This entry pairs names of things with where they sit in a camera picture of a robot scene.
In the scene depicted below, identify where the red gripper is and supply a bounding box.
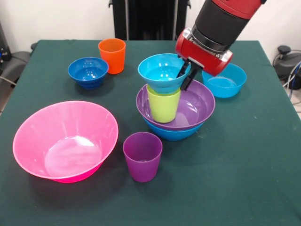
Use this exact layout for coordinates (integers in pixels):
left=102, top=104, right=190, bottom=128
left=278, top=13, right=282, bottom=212
left=174, top=27, right=234, bottom=91

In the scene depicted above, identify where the cyan ribbed bowl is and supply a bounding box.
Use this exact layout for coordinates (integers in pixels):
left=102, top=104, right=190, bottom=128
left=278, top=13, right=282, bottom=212
left=137, top=53, right=191, bottom=96

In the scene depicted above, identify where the large purple bowl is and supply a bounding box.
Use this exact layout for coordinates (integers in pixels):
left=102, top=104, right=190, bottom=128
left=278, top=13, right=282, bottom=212
left=135, top=79, right=216, bottom=131

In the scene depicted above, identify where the lime green cup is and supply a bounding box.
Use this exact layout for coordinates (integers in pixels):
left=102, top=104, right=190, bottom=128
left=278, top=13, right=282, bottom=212
left=147, top=84, right=182, bottom=123

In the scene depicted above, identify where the purple cup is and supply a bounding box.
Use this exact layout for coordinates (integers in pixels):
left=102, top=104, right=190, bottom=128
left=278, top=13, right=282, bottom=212
left=122, top=131, right=163, bottom=183

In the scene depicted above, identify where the translucent blue straight-sided bowl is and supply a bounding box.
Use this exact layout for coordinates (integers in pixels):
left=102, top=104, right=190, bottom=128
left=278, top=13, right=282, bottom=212
left=201, top=63, right=247, bottom=98

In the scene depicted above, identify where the large blue bowl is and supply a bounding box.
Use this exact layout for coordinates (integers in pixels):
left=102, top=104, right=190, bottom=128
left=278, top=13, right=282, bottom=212
left=143, top=117, right=205, bottom=142

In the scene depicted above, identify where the orange cup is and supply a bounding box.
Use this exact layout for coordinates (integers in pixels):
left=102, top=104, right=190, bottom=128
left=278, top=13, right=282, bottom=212
left=98, top=38, right=127, bottom=75

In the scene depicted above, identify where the dark blue ribbed bowl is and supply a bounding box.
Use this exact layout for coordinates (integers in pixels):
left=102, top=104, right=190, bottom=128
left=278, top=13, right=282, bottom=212
left=67, top=56, right=109, bottom=90

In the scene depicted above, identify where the dark green tablecloth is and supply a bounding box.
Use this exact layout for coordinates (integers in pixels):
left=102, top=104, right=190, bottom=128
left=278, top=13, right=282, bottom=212
left=0, top=39, right=301, bottom=226

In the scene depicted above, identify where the large pink bowl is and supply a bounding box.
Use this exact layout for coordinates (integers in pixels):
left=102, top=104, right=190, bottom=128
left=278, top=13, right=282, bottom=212
left=12, top=100, right=119, bottom=184

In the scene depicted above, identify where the black equipment box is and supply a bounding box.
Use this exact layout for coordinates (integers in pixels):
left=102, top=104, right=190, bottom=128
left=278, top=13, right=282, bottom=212
left=0, top=21, right=12, bottom=71

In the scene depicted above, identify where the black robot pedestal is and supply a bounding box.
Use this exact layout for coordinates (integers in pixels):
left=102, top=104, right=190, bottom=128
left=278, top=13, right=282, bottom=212
left=108, top=0, right=200, bottom=41

